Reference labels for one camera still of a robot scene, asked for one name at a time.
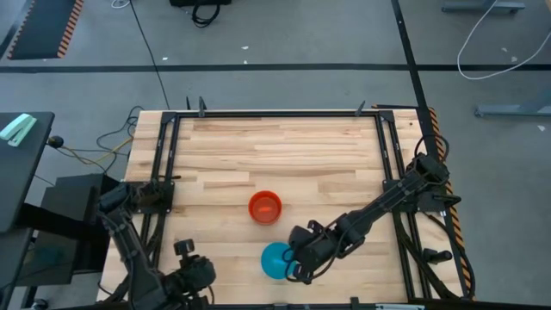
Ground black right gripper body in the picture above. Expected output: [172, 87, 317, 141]
[287, 220, 342, 281]

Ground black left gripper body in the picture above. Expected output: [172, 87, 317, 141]
[170, 238, 218, 299]

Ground teal plastic bowl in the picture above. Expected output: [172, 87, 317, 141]
[260, 241, 300, 281]

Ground orange plastic bowl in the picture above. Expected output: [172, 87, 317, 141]
[248, 190, 284, 226]

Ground black equipment box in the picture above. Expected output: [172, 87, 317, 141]
[16, 172, 120, 285]

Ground thin black rod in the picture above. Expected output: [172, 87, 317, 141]
[371, 103, 421, 110]

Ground black side desk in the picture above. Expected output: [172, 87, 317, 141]
[0, 111, 56, 233]

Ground mint green stapler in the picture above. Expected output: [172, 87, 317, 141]
[0, 113, 38, 148]

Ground grey metal table foot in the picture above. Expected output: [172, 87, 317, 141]
[441, 0, 527, 14]
[474, 92, 551, 118]

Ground black floor box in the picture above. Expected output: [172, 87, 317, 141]
[169, 0, 232, 7]

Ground black orange-edged floor mat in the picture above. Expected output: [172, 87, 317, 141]
[6, 0, 84, 60]

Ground black clamp handle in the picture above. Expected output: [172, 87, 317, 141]
[422, 248, 455, 265]

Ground black metal table frame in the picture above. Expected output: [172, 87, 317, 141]
[105, 109, 464, 310]

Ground yellow cable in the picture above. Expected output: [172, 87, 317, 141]
[64, 136, 135, 167]

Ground tangled black cable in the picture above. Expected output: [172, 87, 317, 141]
[95, 105, 145, 174]

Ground black right arm cable loop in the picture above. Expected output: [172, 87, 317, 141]
[413, 133, 451, 163]

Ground black orange striped cable cover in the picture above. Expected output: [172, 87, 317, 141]
[428, 107, 474, 301]

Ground long thin black floor cable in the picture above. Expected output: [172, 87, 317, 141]
[127, 0, 171, 111]

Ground long white floor cable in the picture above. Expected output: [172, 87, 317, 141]
[456, 0, 551, 82]

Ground coiled black cable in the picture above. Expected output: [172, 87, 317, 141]
[191, 3, 222, 29]

